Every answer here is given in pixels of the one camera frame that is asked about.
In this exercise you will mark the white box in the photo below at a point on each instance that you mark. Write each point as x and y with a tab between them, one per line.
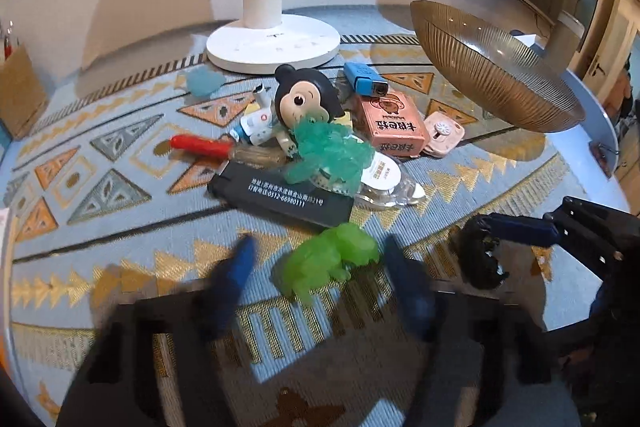
532	41

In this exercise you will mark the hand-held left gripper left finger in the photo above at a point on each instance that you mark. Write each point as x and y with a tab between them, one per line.
234	274

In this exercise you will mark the teal crinkled plastic toy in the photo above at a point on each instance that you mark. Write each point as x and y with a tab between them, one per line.
327	152

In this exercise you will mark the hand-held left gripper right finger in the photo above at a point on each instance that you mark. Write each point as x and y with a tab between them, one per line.
409	292

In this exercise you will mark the pink printed box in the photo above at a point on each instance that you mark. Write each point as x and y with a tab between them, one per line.
392	124

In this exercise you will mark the blue lighter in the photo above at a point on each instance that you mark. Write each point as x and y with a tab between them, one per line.
362	77

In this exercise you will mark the brown cardboard box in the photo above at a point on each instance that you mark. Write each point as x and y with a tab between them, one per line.
20	94

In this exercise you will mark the patterned blue tablecloth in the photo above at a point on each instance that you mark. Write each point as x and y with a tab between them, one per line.
125	227

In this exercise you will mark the wooden door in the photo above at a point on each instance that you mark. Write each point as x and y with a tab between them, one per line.
607	22

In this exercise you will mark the large black lighter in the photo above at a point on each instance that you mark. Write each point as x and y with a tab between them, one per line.
280	197

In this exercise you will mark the black haired cartoon figurine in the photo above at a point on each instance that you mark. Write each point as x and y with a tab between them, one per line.
300	99

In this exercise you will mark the small black toy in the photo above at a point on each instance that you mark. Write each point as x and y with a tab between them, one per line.
481	257

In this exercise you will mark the white robot toy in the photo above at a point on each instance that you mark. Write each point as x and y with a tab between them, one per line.
257	122

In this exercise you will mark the small pink device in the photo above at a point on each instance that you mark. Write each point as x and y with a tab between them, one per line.
444	132

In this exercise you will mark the light blue flat piece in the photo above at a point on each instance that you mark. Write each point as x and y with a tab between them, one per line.
204	82

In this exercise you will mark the green translucent toy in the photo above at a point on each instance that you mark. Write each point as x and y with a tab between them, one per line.
325	259

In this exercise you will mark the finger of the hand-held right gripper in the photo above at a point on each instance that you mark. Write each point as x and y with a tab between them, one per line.
517	230

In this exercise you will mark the brown ribbed glass bowl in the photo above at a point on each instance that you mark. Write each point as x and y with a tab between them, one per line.
492	62

